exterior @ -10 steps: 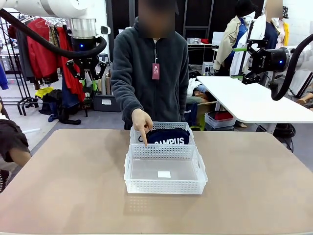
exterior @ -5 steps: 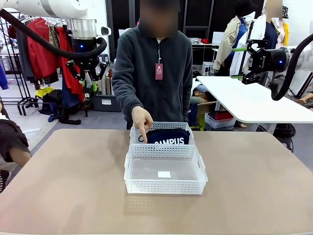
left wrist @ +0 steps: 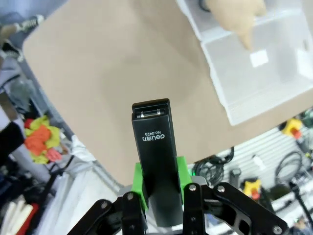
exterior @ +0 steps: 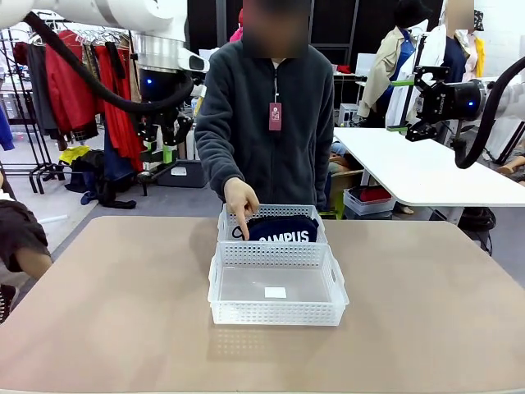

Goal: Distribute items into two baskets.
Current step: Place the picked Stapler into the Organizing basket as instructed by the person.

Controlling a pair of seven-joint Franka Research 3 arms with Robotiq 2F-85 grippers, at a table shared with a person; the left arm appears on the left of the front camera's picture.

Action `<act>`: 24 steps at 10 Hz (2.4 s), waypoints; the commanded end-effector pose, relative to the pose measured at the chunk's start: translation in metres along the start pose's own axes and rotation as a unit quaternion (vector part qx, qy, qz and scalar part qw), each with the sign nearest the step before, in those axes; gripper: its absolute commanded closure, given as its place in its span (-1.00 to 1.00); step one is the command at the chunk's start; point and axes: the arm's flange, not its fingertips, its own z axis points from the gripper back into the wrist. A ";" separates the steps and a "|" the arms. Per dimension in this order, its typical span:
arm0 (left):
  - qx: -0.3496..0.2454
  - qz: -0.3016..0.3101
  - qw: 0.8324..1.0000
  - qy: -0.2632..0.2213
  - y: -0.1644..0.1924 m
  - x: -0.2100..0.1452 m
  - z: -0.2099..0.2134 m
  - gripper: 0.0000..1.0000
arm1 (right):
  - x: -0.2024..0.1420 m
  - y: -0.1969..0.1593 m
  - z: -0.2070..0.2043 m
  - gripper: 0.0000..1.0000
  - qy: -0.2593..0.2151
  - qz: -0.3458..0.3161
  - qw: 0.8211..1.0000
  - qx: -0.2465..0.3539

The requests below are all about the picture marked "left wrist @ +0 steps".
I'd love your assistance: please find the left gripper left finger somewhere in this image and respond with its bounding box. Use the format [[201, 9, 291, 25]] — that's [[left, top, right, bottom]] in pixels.
[[73, 163, 149, 235]]

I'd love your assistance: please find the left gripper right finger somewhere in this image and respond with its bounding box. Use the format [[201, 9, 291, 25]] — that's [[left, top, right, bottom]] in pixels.
[[176, 156, 289, 235]]

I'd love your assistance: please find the black stapler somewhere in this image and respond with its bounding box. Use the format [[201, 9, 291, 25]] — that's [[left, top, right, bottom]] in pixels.
[[132, 98, 184, 227]]

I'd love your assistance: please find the white plastic sheet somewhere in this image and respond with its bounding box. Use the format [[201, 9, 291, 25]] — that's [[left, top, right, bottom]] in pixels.
[[40, 136, 124, 235]]

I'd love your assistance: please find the yellow orange cloth pile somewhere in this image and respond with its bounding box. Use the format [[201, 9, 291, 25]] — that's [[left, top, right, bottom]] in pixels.
[[23, 115, 65, 165]]

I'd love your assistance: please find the white perforated basket with sticker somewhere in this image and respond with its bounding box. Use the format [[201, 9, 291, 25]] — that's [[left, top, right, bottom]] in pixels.
[[200, 22, 313, 127]]

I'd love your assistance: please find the white square sticker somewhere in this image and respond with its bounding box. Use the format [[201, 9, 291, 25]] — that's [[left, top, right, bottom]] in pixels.
[[249, 48, 269, 68]]

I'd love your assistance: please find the white perforated plastic basket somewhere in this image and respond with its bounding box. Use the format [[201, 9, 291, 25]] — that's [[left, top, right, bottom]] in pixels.
[[175, 0, 313, 43]]

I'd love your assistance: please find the black coiled cable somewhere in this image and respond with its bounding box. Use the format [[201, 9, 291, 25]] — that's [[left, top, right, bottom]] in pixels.
[[274, 151, 304, 185]]

